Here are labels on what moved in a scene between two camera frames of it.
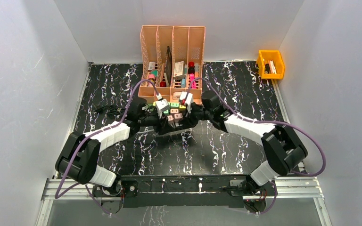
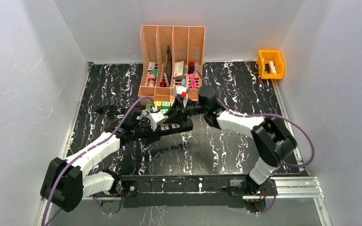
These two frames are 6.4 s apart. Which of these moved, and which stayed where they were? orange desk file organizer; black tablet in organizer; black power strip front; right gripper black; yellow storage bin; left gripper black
Moved: left gripper black; right gripper black
Stayed: black power strip front; yellow storage bin; black tablet in organizer; orange desk file organizer
